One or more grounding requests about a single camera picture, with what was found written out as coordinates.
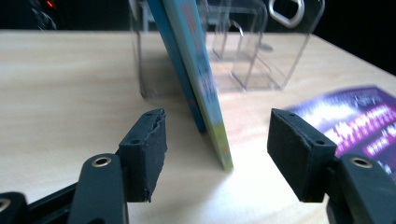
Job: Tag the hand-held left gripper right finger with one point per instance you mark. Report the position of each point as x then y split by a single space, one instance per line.
299 158

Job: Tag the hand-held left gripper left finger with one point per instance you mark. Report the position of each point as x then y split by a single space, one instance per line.
143 161

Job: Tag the purple magazine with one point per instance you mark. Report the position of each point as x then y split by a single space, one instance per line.
358 124

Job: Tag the dark blue picture book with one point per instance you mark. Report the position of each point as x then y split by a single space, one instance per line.
174 62

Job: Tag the clear acrylic book rack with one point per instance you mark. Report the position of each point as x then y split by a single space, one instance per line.
274 56

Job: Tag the light blue green picture book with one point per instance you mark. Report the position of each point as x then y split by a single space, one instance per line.
199 68

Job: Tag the dark equipment tower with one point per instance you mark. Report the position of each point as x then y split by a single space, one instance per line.
43 14

